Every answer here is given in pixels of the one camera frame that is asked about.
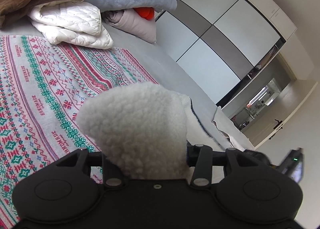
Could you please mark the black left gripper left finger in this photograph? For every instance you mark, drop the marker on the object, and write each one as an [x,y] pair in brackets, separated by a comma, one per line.
[112,175]

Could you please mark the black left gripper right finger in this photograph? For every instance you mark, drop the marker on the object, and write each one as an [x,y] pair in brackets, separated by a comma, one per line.
[200,157]

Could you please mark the white fleece sherpa jacket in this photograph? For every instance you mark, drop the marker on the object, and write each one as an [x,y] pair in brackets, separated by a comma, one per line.
[144,129]

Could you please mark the white bedroom door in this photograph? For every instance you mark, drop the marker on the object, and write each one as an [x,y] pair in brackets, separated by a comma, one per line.
[274,117]

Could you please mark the beige crumpled cloth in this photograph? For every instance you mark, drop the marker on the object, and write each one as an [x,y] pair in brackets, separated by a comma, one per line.
[226,127]

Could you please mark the grey bed sheet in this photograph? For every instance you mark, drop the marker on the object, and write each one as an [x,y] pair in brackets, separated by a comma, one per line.
[163,69]

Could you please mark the patterned red green bedspread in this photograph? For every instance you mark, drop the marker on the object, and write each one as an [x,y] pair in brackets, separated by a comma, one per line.
[42,88]

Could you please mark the white grey sliding wardrobe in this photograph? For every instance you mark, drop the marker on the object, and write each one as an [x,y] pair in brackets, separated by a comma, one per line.
[223,44]

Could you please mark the pale pink pillow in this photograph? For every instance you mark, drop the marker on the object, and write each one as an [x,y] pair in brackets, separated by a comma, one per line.
[129,21]

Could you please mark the white quilted folded blanket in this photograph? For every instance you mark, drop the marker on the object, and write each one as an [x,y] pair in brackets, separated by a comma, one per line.
[71,21]

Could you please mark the orange plush toy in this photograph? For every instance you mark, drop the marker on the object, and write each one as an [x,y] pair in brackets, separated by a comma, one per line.
[147,13]

